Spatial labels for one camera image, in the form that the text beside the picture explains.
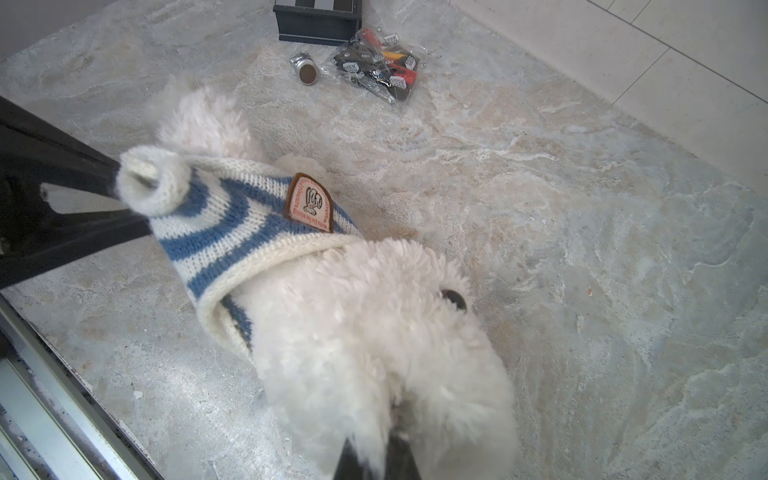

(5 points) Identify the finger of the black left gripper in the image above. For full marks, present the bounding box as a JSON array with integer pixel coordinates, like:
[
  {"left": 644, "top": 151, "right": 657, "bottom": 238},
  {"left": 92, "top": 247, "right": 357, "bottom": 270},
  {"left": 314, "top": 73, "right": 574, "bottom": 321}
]
[
  {"left": 1, "top": 98, "right": 119, "bottom": 198},
  {"left": 1, "top": 208, "right": 150, "bottom": 288}
]

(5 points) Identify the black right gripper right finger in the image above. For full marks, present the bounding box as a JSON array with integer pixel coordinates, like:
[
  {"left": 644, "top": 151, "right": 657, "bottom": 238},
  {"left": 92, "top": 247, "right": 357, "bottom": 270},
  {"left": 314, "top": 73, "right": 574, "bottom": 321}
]
[{"left": 384, "top": 432, "right": 422, "bottom": 480}]

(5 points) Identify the bag of colourful small parts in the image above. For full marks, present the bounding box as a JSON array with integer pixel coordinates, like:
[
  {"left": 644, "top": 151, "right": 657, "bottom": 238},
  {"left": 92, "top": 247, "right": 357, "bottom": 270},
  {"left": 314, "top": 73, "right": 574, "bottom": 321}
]
[{"left": 322, "top": 28, "right": 430, "bottom": 107}]

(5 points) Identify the blue white striped knit sweater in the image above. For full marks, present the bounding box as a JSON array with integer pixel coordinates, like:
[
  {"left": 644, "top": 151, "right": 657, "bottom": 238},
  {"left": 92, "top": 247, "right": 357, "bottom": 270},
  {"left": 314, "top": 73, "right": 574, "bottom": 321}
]
[{"left": 116, "top": 145, "right": 362, "bottom": 359}]

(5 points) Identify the black white chessboard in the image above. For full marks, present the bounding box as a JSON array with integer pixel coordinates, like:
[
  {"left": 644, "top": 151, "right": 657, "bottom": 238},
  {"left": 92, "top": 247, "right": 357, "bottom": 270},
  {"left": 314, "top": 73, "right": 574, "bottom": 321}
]
[{"left": 273, "top": 0, "right": 363, "bottom": 46}]

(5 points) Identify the small silver metal cylinder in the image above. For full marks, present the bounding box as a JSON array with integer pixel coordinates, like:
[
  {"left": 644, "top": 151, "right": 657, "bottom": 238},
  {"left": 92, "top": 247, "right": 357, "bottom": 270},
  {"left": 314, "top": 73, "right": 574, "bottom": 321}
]
[{"left": 290, "top": 52, "right": 320, "bottom": 86}]

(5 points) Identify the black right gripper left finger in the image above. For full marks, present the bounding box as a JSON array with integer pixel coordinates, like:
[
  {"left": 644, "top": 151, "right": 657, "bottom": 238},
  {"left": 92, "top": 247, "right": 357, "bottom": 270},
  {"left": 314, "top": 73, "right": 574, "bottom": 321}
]
[{"left": 333, "top": 439, "right": 373, "bottom": 480}]

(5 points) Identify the aluminium front mounting rail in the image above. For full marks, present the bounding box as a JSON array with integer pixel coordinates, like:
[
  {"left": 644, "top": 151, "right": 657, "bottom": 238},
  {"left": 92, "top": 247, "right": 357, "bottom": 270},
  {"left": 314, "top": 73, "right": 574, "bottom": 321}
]
[{"left": 1, "top": 299, "right": 163, "bottom": 479}]

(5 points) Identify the white fluffy teddy bear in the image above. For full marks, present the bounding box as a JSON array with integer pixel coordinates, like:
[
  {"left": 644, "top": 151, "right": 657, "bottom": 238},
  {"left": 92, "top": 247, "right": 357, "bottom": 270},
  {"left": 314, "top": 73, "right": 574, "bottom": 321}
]
[{"left": 147, "top": 80, "right": 519, "bottom": 479}]

